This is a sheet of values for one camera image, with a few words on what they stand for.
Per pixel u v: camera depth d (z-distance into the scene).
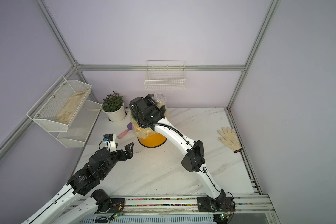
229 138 1.01
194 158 0.52
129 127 1.09
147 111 0.62
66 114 0.76
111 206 0.72
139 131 0.78
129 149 0.65
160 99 0.76
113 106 1.00
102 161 0.50
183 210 0.73
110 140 0.60
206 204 0.73
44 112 0.68
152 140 0.98
